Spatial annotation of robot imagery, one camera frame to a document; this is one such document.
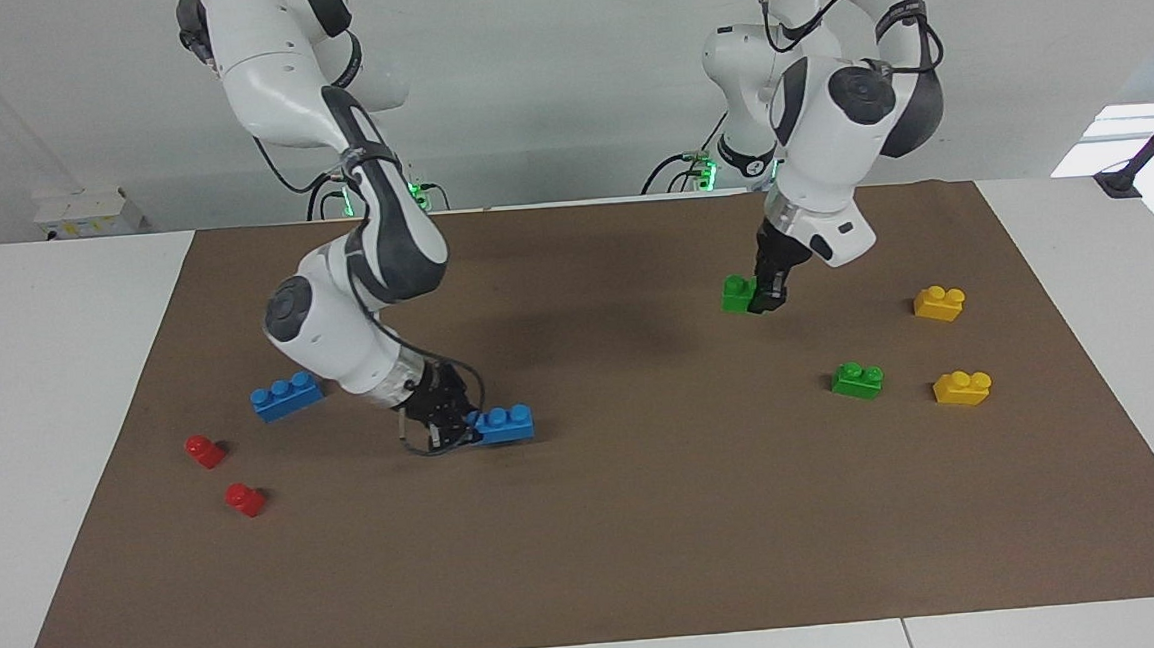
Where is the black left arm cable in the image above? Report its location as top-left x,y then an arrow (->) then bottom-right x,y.
760,0 -> 949,89

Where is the black base cable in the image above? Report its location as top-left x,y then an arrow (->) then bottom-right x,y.
302,169 -> 453,222
636,112 -> 736,197

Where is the black stand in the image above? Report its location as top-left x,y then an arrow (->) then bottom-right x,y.
1089,85 -> 1154,201

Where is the small red block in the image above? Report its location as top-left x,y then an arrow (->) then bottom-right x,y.
223,480 -> 267,520
184,433 -> 228,471

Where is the green two-stud block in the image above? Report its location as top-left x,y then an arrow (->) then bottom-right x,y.
719,272 -> 764,316
830,359 -> 886,403

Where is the yellow two-stud block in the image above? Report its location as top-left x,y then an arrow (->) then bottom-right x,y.
932,369 -> 995,409
912,283 -> 968,325

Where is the blue three-stud block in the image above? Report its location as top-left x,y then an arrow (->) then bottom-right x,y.
248,371 -> 327,424
467,403 -> 536,447

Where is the white box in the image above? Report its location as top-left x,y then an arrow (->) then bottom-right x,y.
32,184 -> 148,241

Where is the brown table mat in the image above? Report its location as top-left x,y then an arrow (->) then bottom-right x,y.
0,166 -> 1154,648

